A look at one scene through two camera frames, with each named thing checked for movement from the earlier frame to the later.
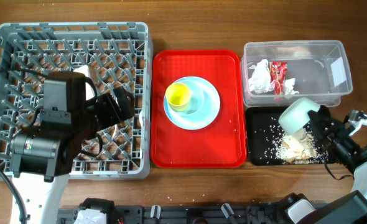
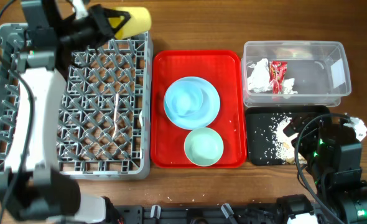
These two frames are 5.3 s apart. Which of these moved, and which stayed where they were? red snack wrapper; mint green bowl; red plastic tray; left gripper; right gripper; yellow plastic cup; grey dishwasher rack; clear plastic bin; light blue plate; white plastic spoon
Moved: yellow plastic cup; mint green bowl; right gripper; left gripper
Stayed: light blue plate; clear plastic bin; red snack wrapper; red plastic tray; white plastic spoon; grey dishwasher rack
